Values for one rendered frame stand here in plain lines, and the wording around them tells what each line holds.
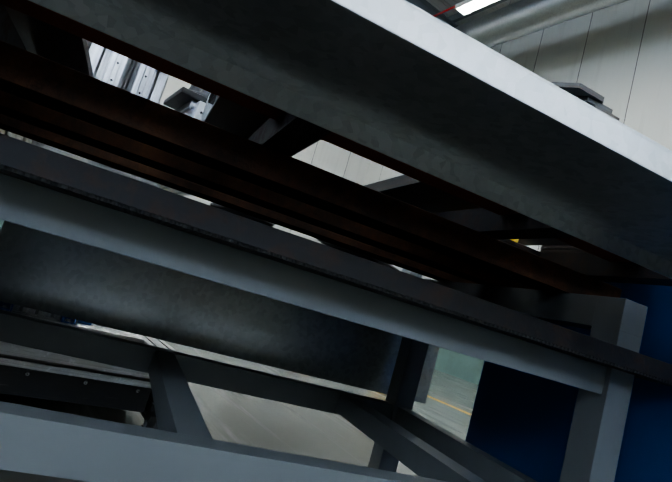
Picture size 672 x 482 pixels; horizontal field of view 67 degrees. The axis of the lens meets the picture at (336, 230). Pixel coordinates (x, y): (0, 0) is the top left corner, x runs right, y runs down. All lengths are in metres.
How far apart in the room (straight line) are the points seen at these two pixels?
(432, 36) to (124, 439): 0.57
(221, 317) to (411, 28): 1.16
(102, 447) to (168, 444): 0.08
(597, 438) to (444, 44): 0.80
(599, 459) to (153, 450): 0.75
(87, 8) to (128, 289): 0.92
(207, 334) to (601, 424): 0.97
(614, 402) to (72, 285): 1.23
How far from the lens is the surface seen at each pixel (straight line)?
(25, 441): 0.72
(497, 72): 0.47
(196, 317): 1.47
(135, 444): 0.72
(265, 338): 1.52
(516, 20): 9.52
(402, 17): 0.44
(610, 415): 1.09
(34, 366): 1.58
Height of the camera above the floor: 0.50
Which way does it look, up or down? 9 degrees up
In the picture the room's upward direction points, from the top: 16 degrees clockwise
